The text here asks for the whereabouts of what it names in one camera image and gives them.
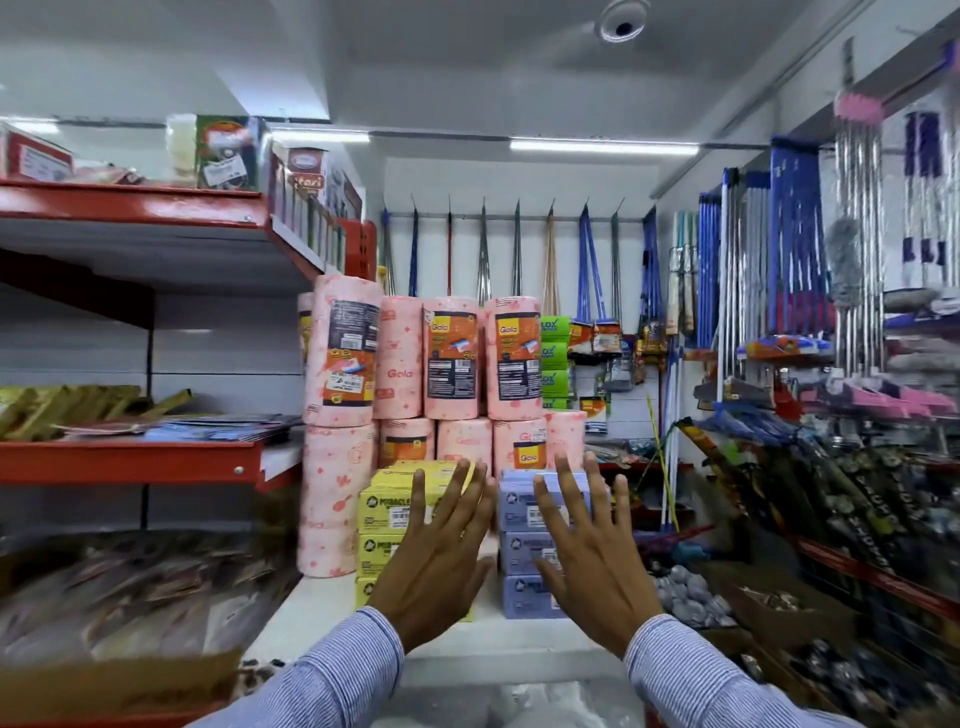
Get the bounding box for stack of flat printed packets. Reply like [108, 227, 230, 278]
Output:
[54, 413, 303, 446]

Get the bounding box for row of blue mop handles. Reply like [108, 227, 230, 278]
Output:
[696, 137, 835, 354]

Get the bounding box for stack of pink cloth rolls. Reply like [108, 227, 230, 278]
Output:
[296, 274, 588, 579]

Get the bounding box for row of pink brushes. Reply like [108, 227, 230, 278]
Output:
[797, 373, 959, 421]

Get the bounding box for red metal shelf rack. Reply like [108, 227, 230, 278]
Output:
[0, 178, 378, 728]

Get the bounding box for pile of yellow-green packets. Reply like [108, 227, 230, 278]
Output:
[0, 384, 193, 444]

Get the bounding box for person's left hand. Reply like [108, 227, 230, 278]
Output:
[366, 459, 498, 654]

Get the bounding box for person's right hand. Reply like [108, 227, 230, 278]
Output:
[531, 450, 666, 661]

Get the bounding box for person's left forearm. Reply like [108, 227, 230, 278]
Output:
[186, 606, 407, 728]

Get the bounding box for bundle of silver mop handles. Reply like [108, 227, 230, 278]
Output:
[831, 92, 888, 376]

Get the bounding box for brown cardboard box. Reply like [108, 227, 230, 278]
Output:
[0, 647, 243, 725]

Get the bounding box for pile of clear plastic packets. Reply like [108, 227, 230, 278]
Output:
[0, 517, 303, 670]

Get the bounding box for lavender sponge packet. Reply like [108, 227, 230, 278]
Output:
[501, 573, 569, 621]
[499, 531, 564, 578]
[497, 469, 610, 534]

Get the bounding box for white ceiling dome camera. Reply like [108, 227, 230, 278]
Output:
[595, 0, 652, 45]

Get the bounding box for green and white box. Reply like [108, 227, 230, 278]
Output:
[165, 113, 265, 192]

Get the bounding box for thin yellow stick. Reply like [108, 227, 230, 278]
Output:
[646, 396, 681, 535]

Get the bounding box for purple and silver hanging handles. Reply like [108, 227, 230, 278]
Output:
[900, 41, 960, 290]

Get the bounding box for person's right forearm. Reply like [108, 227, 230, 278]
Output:
[623, 613, 867, 728]

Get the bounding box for red box with white label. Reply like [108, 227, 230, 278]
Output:
[0, 122, 75, 184]

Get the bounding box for row of hanging brooms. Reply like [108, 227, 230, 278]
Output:
[377, 196, 665, 357]

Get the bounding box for row of small boxes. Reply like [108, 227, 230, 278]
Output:
[267, 141, 366, 275]

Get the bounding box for pile of dark wrapped brooms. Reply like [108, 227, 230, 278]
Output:
[673, 408, 960, 601]

